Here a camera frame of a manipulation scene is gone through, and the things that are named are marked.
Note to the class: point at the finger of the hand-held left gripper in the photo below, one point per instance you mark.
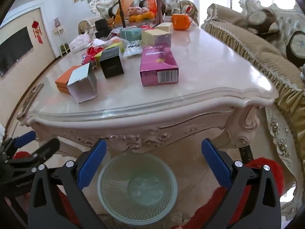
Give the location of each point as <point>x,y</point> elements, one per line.
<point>23,139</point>
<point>45,149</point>

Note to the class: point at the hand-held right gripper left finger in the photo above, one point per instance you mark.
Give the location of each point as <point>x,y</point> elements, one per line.
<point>93,164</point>

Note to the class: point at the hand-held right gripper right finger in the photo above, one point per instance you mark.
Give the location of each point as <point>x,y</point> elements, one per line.
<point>216,164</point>

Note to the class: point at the pale green mesh wastebasket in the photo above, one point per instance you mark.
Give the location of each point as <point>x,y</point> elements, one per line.
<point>138,188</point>

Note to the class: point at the ornate cream coffee table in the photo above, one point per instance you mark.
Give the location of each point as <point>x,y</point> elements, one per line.
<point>143,133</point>

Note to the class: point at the flat orange box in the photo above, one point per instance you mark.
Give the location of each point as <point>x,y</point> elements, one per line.
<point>63,80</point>

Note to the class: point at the open silver cardboard box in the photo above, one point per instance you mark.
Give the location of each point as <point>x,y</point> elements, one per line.
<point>82,85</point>

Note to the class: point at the black television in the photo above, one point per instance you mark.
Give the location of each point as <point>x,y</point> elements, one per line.
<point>14,50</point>

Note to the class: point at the black cardboard box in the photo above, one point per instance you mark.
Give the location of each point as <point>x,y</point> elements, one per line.
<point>111,63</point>

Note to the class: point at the red wrapper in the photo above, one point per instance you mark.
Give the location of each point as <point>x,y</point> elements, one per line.
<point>91,52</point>

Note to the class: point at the white side stand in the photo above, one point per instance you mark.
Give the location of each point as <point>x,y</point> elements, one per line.
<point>60,38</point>

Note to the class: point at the white plastic bag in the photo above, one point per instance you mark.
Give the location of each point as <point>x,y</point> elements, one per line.
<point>79,43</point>

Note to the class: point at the purple cardboard box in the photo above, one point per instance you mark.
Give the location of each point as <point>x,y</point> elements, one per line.
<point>158,64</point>

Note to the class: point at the beige covered ornate sofa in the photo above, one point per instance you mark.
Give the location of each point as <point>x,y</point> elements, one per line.
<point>257,52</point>

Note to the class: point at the yellow cardboard box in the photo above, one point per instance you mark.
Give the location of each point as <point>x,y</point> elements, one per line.
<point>112,46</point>

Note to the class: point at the small pink vase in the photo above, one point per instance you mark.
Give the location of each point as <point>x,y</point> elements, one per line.
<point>56,22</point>

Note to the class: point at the clear plastic packet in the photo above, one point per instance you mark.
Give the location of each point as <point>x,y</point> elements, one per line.
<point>133,49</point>

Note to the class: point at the black case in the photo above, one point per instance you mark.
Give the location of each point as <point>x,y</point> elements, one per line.
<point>103,28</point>

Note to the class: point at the teal cardboard box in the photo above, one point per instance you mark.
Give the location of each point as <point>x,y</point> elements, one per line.
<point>129,33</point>

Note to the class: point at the large cream cardboard box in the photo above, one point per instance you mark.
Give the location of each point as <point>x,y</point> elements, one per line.
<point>156,38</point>

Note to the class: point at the brown round-patterned cushion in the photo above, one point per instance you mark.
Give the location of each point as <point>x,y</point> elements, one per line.
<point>296,49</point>
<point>261,16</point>

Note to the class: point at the small cream cardboard box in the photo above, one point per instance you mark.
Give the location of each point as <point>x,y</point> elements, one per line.
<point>165,27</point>

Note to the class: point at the orange mug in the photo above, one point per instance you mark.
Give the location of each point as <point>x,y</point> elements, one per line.
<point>181,22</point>

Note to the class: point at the orange fruit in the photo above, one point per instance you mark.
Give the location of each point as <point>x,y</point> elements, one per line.
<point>140,17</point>
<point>149,15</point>
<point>133,18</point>

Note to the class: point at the red spoon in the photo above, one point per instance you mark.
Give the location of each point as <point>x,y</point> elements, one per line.
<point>187,10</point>

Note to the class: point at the bag of pink fruit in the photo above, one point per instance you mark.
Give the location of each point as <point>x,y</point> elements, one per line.
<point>138,10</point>

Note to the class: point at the black tripod stick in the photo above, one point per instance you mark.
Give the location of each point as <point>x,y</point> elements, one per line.
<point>120,4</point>

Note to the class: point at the purple glass vase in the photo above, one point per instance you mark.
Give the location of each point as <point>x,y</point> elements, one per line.
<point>160,9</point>

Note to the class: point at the red gift bag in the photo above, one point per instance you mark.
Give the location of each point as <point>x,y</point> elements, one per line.
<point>151,6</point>

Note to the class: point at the red knot wall ornament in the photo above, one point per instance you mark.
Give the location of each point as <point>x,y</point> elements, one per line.
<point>37,31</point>

